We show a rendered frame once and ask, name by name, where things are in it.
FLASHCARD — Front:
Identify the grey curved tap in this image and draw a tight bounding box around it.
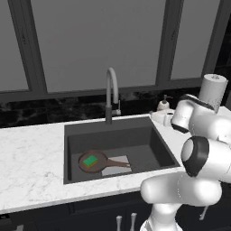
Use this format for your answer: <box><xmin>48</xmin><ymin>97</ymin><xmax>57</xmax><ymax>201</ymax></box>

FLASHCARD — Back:
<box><xmin>105</xmin><ymin>67</ymin><xmax>123</xmax><ymax>125</ymax></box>

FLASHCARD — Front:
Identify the green and yellow sponge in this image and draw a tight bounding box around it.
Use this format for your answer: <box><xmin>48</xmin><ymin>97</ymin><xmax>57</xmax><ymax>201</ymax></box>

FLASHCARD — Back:
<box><xmin>82</xmin><ymin>154</ymin><xmax>99</xmax><ymax>169</ymax></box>

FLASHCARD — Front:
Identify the dark framed window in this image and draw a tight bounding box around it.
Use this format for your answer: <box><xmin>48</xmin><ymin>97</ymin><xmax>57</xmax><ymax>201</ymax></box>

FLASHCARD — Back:
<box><xmin>0</xmin><ymin>0</ymin><xmax>231</xmax><ymax>104</ymax></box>

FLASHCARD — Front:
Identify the dark cupboard door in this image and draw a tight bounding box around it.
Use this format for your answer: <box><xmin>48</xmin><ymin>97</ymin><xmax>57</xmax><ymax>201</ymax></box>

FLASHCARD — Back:
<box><xmin>125</xmin><ymin>197</ymin><xmax>155</xmax><ymax>231</ymax></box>
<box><xmin>175</xmin><ymin>182</ymin><xmax>231</xmax><ymax>231</ymax></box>
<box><xmin>69</xmin><ymin>199</ymin><xmax>127</xmax><ymax>231</ymax></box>

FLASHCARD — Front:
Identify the dark grey sink basin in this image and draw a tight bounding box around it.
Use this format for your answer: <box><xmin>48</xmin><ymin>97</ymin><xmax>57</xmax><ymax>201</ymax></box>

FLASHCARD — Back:
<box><xmin>62</xmin><ymin>115</ymin><xmax>181</xmax><ymax>185</ymax></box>

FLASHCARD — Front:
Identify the brown frying pan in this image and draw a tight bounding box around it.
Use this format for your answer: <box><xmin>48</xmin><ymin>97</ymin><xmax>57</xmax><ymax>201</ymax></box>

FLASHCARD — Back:
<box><xmin>78</xmin><ymin>149</ymin><xmax>132</xmax><ymax>174</ymax></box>

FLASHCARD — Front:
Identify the white soap dispenser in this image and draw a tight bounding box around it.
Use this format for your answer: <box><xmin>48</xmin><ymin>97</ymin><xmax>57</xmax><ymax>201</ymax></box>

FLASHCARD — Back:
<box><xmin>157</xmin><ymin>94</ymin><xmax>174</xmax><ymax>112</ymax></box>

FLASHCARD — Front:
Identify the silver cupboard handle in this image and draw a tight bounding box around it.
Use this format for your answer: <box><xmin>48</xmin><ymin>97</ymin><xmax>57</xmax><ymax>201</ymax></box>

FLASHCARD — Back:
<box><xmin>129</xmin><ymin>212</ymin><xmax>138</xmax><ymax>231</ymax></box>
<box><xmin>199</xmin><ymin>205</ymin><xmax>209</xmax><ymax>221</ymax></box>
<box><xmin>115</xmin><ymin>215</ymin><xmax>124</xmax><ymax>231</ymax></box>

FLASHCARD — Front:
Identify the white paper towel roll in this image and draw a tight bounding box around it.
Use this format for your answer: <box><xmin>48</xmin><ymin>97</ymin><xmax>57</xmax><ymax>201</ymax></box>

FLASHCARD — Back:
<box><xmin>198</xmin><ymin>73</ymin><xmax>228</xmax><ymax>115</ymax></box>

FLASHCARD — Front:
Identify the pale grey sink bottom plate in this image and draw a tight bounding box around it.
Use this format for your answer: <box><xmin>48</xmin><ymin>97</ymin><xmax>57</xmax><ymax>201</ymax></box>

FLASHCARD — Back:
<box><xmin>100</xmin><ymin>154</ymin><xmax>134</xmax><ymax>178</ymax></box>

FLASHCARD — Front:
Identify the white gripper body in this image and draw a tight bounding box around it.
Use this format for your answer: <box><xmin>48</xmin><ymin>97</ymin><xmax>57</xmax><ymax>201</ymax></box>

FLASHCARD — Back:
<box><xmin>149</xmin><ymin>108</ymin><xmax>167</xmax><ymax>125</ymax></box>

